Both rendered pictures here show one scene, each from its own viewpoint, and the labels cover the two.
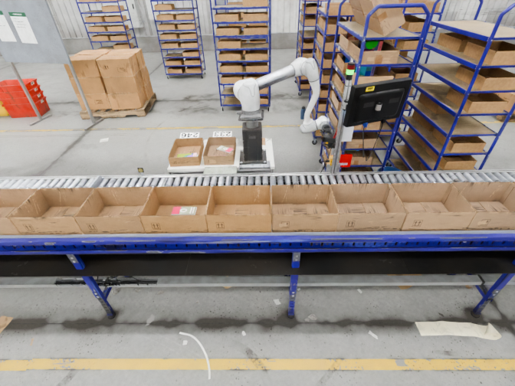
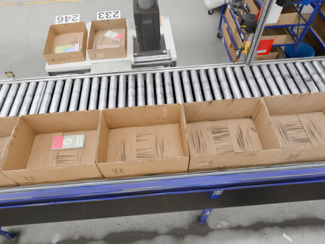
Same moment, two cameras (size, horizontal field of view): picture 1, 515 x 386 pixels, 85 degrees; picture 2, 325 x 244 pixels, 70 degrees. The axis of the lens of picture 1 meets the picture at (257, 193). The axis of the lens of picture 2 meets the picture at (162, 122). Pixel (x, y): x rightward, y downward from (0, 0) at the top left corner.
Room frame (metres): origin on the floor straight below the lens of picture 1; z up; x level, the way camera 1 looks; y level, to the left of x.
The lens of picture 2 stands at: (0.79, 0.05, 1.93)
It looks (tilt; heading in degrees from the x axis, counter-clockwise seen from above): 55 degrees down; 357
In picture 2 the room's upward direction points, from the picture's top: 3 degrees counter-clockwise
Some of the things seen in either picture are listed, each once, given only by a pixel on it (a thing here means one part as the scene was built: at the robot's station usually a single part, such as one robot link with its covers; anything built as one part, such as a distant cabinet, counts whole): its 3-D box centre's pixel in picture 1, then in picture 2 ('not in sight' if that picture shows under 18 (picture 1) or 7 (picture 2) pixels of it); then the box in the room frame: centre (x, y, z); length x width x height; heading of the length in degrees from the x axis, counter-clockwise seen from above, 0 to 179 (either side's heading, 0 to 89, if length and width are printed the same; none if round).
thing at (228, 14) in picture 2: not in sight; (243, 18); (3.21, -1.08, 0.39); 0.40 x 0.30 x 0.10; 179
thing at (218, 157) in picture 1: (220, 150); (108, 38); (2.45, 0.35, 0.80); 0.38 x 0.28 x 0.10; 179
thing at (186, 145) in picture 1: (187, 151); (67, 42); (2.45, 0.68, 0.80); 0.38 x 0.28 x 0.10; 2
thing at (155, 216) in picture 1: (180, 210); (61, 146); (1.39, 0.51, 0.96); 0.39 x 0.29 x 0.17; 88
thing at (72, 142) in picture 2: (184, 210); (68, 142); (1.45, 0.50, 0.89); 0.16 x 0.07 x 0.02; 88
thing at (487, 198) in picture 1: (489, 206); not in sight; (1.33, -1.47, 0.96); 0.39 x 0.29 x 0.17; 88
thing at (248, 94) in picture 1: (249, 95); not in sight; (2.41, 0.04, 1.35); 0.18 x 0.16 x 0.22; 20
